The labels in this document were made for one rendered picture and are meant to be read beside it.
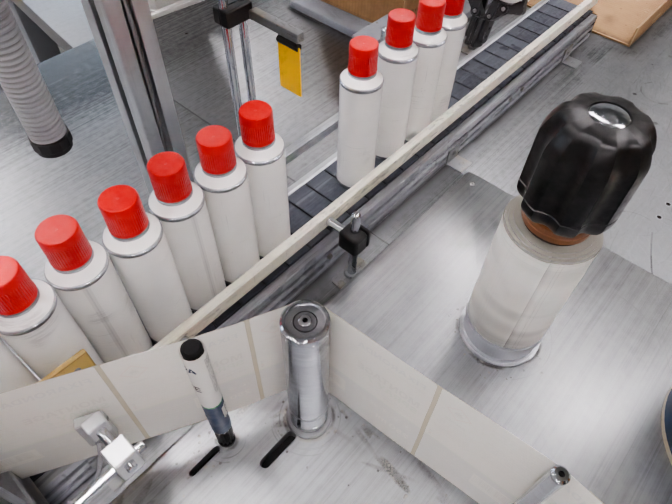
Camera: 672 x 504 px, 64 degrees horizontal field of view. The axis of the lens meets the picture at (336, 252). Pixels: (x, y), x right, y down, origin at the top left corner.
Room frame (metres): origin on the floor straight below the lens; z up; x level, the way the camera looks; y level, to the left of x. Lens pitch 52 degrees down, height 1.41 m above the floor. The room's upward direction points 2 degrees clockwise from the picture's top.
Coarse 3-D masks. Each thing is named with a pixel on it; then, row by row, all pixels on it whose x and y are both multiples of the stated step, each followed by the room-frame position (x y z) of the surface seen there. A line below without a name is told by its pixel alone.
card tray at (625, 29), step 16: (576, 0) 1.17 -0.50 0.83; (608, 0) 1.18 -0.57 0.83; (624, 0) 1.18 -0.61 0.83; (640, 0) 1.18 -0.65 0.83; (656, 0) 1.19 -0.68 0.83; (608, 16) 1.11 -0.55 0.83; (624, 16) 1.11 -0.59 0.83; (640, 16) 1.11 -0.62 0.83; (656, 16) 1.09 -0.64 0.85; (592, 32) 1.05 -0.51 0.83; (608, 32) 1.04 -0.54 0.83; (624, 32) 1.05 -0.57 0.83; (640, 32) 1.03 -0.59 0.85
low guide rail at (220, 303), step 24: (528, 48) 0.84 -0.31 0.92; (504, 72) 0.77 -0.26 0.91; (480, 96) 0.71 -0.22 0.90; (408, 144) 0.58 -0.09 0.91; (384, 168) 0.53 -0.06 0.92; (360, 192) 0.49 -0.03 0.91; (336, 216) 0.46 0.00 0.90; (288, 240) 0.40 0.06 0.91; (264, 264) 0.37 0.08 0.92; (240, 288) 0.33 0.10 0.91; (216, 312) 0.31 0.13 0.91; (168, 336) 0.27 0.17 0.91; (192, 336) 0.28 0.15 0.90
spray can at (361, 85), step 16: (352, 48) 0.54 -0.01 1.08; (368, 48) 0.54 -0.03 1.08; (352, 64) 0.54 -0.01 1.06; (368, 64) 0.53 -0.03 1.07; (352, 80) 0.53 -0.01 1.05; (368, 80) 0.53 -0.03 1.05; (352, 96) 0.53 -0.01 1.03; (368, 96) 0.53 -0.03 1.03; (352, 112) 0.53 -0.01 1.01; (368, 112) 0.53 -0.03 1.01; (352, 128) 0.53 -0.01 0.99; (368, 128) 0.53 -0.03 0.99; (352, 144) 0.53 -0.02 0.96; (368, 144) 0.53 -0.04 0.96; (352, 160) 0.52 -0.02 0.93; (368, 160) 0.53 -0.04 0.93; (336, 176) 0.55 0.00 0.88; (352, 176) 0.52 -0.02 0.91
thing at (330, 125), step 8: (328, 120) 0.57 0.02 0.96; (336, 120) 0.57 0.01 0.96; (320, 128) 0.55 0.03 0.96; (328, 128) 0.56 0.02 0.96; (336, 128) 0.57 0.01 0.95; (304, 136) 0.54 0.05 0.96; (312, 136) 0.54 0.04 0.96; (320, 136) 0.54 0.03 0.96; (296, 144) 0.52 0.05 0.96; (304, 144) 0.52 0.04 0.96; (312, 144) 0.53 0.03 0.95; (288, 152) 0.50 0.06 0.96; (296, 152) 0.51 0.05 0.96; (288, 160) 0.50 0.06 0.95
